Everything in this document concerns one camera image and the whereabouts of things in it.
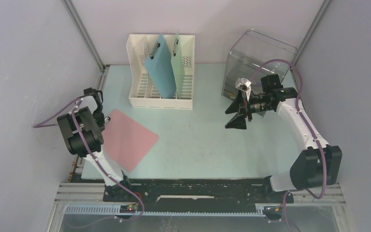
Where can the transparent grey drawer box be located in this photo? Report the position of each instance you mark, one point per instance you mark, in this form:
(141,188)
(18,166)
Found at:
(264,61)

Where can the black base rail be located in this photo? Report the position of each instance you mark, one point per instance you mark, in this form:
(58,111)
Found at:
(218,196)

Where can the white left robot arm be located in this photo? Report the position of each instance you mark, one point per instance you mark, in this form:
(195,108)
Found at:
(81,129)

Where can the pink paper sheet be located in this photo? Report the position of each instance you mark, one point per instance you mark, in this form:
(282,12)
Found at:
(126,141)

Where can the blue clipboard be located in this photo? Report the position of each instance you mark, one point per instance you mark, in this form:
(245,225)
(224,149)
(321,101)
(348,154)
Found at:
(159,67)

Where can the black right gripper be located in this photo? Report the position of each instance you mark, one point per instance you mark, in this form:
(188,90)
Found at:
(238,121)

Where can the green clipboard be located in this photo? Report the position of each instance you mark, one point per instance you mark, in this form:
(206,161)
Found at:
(177,65)

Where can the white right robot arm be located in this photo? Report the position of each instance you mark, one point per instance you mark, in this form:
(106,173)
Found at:
(318,162)

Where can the white file organizer rack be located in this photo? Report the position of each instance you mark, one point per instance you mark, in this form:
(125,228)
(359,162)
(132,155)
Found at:
(143,93)

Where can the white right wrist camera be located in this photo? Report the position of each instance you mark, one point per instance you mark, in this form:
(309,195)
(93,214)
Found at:
(244,85)

